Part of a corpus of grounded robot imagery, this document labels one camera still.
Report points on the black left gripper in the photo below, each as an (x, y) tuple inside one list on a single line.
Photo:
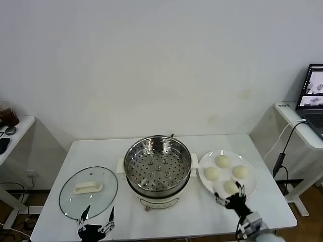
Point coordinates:
[(90, 232)]

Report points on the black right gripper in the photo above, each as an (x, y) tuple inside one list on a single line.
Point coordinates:
[(237, 203)]

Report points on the white steamed baozi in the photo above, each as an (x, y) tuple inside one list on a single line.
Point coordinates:
[(230, 187), (212, 173), (222, 161), (241, 172)]

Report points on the perforated steel steamer basket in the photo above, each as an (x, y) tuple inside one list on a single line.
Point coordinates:
[(141, 151)]

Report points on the white round plate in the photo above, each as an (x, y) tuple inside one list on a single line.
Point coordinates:
[(209, 187)]

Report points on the cream electric cooking pot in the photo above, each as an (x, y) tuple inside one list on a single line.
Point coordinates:
[(156, 203)]

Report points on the white side table with label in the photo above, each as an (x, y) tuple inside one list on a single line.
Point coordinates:
[(290, 118)]

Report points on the small printed table label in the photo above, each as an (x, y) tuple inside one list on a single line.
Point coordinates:
[(284, 105)]

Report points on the grey open laptop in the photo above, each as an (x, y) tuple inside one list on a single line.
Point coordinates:
[(313, 118)]

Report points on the white side table with cup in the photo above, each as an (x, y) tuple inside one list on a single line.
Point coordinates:
[(22, 126)]

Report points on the round silver disc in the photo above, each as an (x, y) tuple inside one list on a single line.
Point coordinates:
[(10, 130)]

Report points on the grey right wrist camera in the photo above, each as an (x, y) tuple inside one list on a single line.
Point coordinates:
[(253, 221)]

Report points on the white wall socket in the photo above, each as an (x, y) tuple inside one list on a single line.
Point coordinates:
[(31, 173)]

